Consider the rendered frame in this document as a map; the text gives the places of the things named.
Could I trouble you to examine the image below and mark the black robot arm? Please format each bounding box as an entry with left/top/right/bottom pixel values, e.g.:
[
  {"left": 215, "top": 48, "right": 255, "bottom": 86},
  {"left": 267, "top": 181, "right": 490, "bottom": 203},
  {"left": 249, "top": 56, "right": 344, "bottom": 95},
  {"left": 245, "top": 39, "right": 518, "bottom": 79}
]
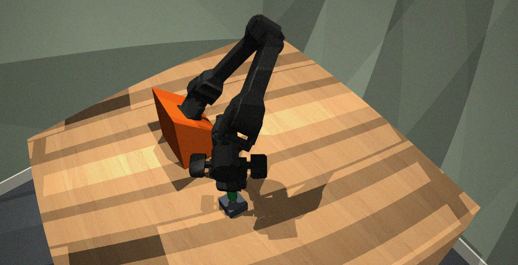
[{"left": 177, "top": 14, "right": 285, "bottom": 193}]

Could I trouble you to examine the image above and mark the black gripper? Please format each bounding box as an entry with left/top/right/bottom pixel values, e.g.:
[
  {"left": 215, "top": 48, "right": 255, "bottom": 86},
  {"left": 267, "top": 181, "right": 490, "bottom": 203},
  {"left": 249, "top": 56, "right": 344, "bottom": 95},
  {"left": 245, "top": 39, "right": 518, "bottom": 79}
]
[{"left": 189, "top": 153, "right": 267, "bottom": 179}]

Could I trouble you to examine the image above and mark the dark green cylinder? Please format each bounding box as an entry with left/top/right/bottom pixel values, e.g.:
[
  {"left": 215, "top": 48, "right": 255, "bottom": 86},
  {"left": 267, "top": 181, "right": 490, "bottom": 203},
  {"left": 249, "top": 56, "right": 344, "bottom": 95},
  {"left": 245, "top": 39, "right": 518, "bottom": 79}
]
[{"left": 227, "top": 191, "right": 237, "bottom": 201}]

